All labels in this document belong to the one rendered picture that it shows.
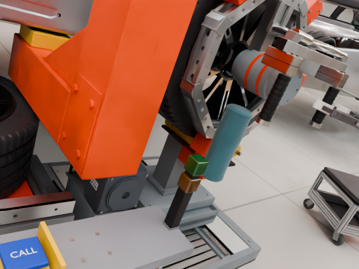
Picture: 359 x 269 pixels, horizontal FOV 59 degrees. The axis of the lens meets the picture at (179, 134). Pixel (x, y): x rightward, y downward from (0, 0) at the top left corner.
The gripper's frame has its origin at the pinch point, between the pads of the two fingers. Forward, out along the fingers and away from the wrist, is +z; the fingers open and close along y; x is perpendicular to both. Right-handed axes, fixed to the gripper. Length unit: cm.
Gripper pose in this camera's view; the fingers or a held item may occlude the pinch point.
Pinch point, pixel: (325, 105)
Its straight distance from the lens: 122.9
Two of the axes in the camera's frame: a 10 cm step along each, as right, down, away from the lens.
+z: -6.0, -4.9, 6.3
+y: 7.2, 0.0, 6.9
